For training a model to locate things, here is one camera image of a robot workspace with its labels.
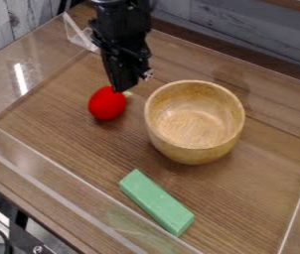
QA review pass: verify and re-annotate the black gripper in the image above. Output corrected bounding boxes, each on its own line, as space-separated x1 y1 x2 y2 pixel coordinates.
88 0 151 92

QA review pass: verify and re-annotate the black table leg bracket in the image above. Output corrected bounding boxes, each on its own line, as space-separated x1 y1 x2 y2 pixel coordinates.
9 209 56 254

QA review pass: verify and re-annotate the green rectangular block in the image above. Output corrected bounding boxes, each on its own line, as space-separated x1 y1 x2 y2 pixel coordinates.
118 169 195 237

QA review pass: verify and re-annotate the clear acrylic front barrier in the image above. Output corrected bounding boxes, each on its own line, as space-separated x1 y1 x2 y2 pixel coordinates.
0 129 202 254

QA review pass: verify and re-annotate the wooden bowl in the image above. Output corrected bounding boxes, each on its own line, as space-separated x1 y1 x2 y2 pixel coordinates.
145 80 245 165

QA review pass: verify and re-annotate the red plush strawberry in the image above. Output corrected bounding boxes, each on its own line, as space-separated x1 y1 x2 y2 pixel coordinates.
87 85 133 121

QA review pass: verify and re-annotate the clear acrylic corner bracket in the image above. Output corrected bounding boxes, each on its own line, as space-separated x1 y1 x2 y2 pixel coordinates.
63 13 99 54

